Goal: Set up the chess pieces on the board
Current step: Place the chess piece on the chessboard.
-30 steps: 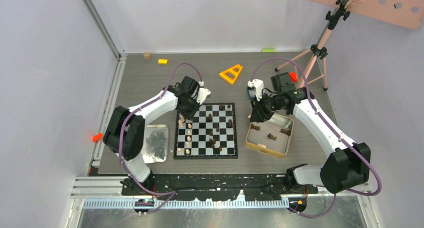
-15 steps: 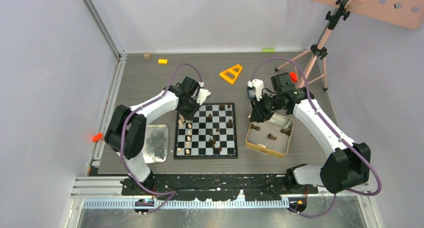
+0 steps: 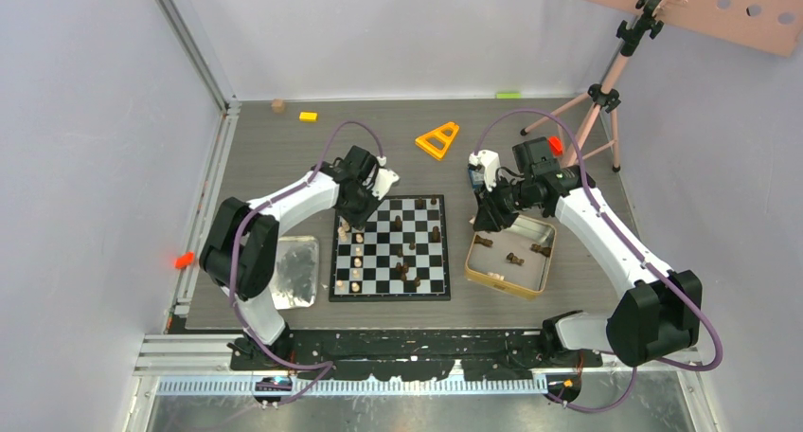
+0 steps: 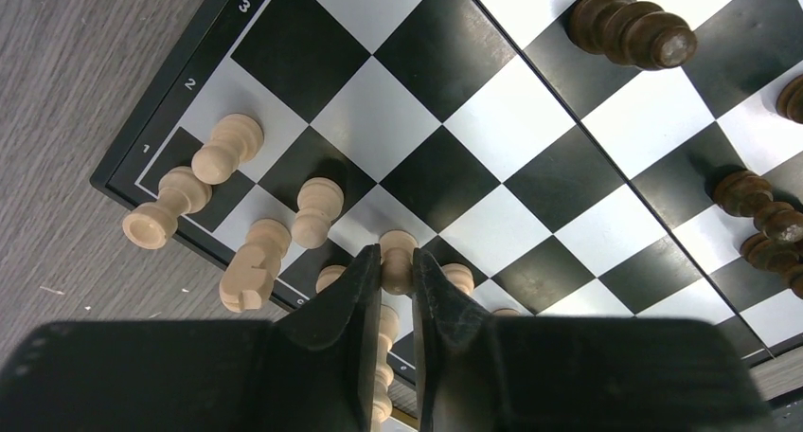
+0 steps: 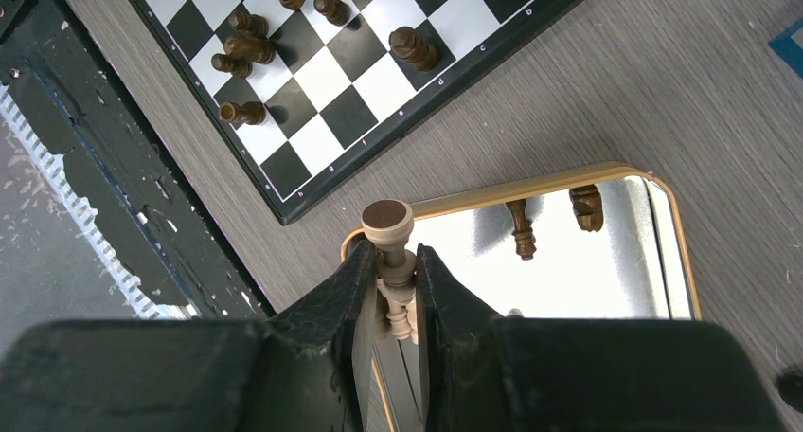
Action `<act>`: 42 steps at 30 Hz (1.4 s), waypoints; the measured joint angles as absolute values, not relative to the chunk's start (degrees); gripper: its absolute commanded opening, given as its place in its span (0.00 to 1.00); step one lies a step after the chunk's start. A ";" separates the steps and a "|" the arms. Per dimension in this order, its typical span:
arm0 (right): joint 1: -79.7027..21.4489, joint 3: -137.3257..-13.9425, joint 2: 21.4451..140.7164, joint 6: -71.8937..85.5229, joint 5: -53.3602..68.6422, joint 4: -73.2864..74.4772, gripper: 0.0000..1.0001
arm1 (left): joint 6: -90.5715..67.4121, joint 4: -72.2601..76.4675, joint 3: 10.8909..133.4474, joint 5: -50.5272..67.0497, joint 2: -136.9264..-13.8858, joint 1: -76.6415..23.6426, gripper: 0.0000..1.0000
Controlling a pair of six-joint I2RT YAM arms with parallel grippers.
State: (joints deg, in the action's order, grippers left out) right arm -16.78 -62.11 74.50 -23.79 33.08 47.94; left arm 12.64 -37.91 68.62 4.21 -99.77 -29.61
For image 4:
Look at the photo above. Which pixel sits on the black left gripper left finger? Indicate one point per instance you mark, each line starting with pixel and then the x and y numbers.
pixel 312 370

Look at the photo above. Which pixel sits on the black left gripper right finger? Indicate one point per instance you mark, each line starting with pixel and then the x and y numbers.
pixel 483 372

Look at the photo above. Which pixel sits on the light pawn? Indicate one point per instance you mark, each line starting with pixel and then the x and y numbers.
pixel 234 140
pixel 320 201
pixel 397 247

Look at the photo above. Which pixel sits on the dark chess piece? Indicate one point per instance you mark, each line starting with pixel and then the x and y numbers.
pixel 632 33

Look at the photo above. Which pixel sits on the light knight on board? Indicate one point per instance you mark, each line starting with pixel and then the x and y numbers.
pixel 249 279

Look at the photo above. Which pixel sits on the light pawn on board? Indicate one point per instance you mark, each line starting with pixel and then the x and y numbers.
pixel 320 201
pixel 234 140

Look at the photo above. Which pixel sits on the light rook on board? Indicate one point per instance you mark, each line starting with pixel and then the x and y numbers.
pixel 180 192

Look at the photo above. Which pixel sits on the black and white chessboard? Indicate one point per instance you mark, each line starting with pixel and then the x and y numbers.
pixel 567 184

